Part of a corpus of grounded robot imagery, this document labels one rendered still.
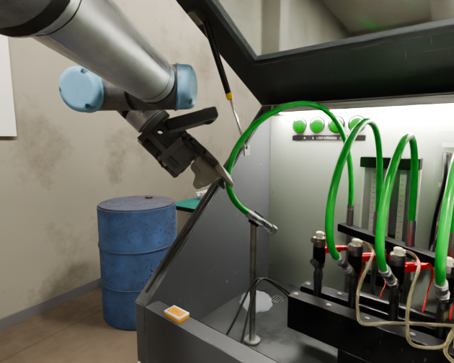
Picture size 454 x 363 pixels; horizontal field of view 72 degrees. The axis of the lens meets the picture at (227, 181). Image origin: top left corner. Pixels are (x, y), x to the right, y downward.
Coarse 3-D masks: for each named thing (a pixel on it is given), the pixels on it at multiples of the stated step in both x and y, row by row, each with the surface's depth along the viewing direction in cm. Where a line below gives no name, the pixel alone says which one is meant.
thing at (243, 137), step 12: (276, 108) 71; (288, 108) 73; (324, 108) 77; (264, 120) 70; (336, 120) 79; (240, 144) 68; (348, 156) 83; (228, 168) 68; (348, 168) 84; (348, 180) 85; (228, 192) 69; (348, 192) 86; (240, 204) 70; (348, 204) 86
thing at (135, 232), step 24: (120, 216) 208; (144, 216) 210; (168, 216) 223; (120, 240) 210; (144, 240) 212; (168, 240) 225; (120, 264) 213; (144, 264) 214; (120, 288) 215; (120, 312) 218
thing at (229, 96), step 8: (208, 24) 83; (208, 32) 84; (208, 40) 85; (216, 48) 86; (216, 56) 86; (216, 64) 87; (224, 72) 88; (224, 80) 89; (224, 88) 90; (232, 96) 91; (232, 104) 93; (240, 128) 96; (248, 152) 99
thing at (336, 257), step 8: (360, 120) 62; (368, 120) 63; (352, 128) 60; (360, 128) 60; (376, 128) 69; (352, 136) 58; (376, 136) 71; (344, 144) 57; (376, 144) 72; (344, 152) 56; (376, 152) 74; (344, 160) 55; (376, 160) 75; (336, 168) 55; (376, 168) 76; (336, 176) 54; (376, 176) 77; (336, 184) 53; (376, 184) 77; (336, 192) 53; (376, 192) 77; (328, 200) 53; (376, 200) 78; (328, 208) 53; (376, 208) 78; (328, 216) 53; (376, 216) 78; (328, 224) 53; (328, 232) 53; (328, 240) 54; (328, 248) 55; (336, 248) 56; (336, 256) 57; (344, 264) 60; (344, 272) 64; (352, 272) 64
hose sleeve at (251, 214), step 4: (248, 212) 71; (252, 212) 72; (248, 216) 72; (252, 216) 72; (256, 216) 72; (252, 220) 73; (256, 220) 72; (260, 220) 73; (264, 220) 74; (260, 224) 73; (264, 224) 73; (268, 224) 74; (264, 228) 74; (268, 228) 74
